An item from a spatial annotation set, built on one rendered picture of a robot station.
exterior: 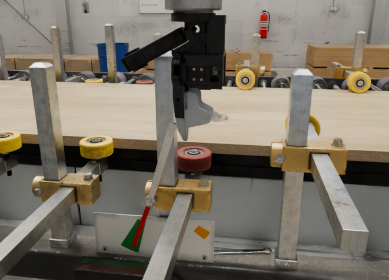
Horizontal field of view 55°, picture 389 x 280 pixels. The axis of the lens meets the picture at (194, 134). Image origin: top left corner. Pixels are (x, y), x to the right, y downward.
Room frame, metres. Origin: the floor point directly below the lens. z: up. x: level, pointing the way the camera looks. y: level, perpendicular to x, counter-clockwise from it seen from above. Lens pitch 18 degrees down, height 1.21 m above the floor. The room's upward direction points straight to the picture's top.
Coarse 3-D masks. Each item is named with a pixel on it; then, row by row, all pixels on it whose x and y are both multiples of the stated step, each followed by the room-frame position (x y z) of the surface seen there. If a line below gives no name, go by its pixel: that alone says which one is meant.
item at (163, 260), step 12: (180, 204) 0.63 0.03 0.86; (192, 204) 0.67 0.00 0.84; (168, 216) 0.58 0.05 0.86; (180, 216) 0.58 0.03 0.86; (168, 228) 0.55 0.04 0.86; (180, 228) 0.55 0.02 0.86; (168, 240) 0.51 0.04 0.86; (180, 240) 0.54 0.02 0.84; (156, 252) 0.48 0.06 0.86; (168, 252) 0.48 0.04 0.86; (156, 264) 0.45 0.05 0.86; (168, 264) 0.45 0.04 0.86; (144, 276) 0.43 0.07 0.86; (156, 276) 0.43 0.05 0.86; (168, 276) 0.45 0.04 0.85
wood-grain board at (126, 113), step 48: (0, 96) 1.40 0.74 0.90; (96, 96) 1.40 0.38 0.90; (144, 96) 1.40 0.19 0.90; (240, 96) 1.40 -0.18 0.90; (288, 96) 1.40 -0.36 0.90; (336, 96) 1.40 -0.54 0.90; (384, 96) 1.40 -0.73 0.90; (144, 144) 0.89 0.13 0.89; (192, 144) 0.87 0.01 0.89; (240, 144) 0.86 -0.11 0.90; (384, 144) 0.86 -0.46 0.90
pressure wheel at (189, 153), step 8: (184, 152) 0.79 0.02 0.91; (192, 152) 0.78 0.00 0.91; (200, 152) 0.79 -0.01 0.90; (208, 152) 0.78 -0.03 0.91; (184, 160) 0.75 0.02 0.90; (192, 160) 0.75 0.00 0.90; (200, 160) 0.75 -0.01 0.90; (208, 160) 0.77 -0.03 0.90; (184, 168) 0.75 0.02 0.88; (192, 168) 0.75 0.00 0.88; (200, 168) 0.75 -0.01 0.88; (208, 168) 0.77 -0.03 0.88
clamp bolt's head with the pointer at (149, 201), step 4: (156, 196) 0.68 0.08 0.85; (148, 200) 0.67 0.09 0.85; (152, 200) 0.66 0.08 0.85; (148, 204) 0.67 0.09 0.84; (152, 204) 0.66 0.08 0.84; (148, 208) 0.68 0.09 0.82; (144, 212) 0.68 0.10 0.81; (148, 212) 0.68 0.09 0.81; (144, 216) 0.68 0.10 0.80; (144, 220) 0.68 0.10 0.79; (140, 224) 0.68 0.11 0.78; (140, 228) 0.68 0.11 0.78; (140, 232) 0.68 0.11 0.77; (136, 236) 0.68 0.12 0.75; (136, 240) 0.68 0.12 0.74; (136, 244) 0.68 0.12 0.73
